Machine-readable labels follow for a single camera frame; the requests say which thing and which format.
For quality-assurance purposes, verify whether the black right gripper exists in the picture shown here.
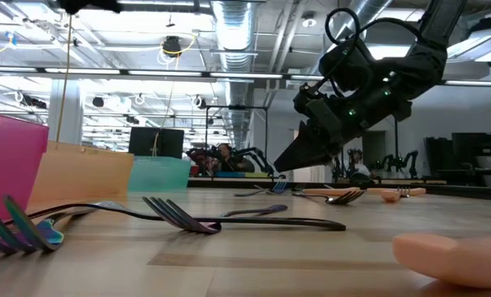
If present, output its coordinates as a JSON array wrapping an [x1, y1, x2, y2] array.
[[273, 91, 414, 174]]

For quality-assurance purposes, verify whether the iridescent rainbow fork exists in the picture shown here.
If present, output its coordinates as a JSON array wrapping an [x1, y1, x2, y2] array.
[[141, 196, 290, 235], [233, 180, 290, 198], [0, 194, 125, 260]]

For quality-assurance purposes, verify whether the person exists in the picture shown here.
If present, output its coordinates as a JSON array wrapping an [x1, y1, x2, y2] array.
[[346, 147, 372, 179], [214, 142, 257, 174]]

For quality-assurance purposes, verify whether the teal plastic tray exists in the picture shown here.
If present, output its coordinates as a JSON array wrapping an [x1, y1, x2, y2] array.
[[127, 155, 191, 193]]

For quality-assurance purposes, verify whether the black perforated case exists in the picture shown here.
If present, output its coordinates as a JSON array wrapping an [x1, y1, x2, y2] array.
[[128, 126, 186, 161]]

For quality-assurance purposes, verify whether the black monitor equipment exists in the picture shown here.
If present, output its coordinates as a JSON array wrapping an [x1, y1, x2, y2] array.
[[423, 131, 491, 181]]

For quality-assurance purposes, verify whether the black ceiling device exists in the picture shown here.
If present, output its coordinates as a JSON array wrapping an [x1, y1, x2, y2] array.
[[161, 35, 183, 58]]

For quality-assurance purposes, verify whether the orange plastic tray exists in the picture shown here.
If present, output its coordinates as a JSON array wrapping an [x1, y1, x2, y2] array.
[[29, 140, 135, 204]]

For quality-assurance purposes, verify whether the white column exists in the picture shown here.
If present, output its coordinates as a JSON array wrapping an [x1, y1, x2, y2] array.
[[48, 78, 84, 145]]

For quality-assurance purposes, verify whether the red plastic tray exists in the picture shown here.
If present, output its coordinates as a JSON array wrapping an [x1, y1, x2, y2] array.
[[0, 111, 50, 226]]

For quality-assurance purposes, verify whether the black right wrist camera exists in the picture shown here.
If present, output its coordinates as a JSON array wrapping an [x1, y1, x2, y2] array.
[[293, 83, 328, 121]]

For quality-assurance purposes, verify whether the black stand frame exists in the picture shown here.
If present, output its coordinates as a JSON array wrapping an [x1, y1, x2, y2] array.
[[204, 104, 270, 179]]

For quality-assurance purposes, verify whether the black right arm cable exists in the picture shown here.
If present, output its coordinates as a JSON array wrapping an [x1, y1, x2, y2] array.
[[323, 7, 423, 47]]

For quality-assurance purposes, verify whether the silver ventilation duct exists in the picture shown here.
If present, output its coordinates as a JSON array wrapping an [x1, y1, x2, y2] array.
[[210, 0, 257, 139]]

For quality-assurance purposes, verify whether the long ceiling light rail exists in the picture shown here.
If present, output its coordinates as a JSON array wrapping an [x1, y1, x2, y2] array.
[[0, 64, 491, 88]]

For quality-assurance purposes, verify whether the yellow power cable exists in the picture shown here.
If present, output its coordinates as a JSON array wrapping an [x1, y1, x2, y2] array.
[[54, 14, 73, 144]]

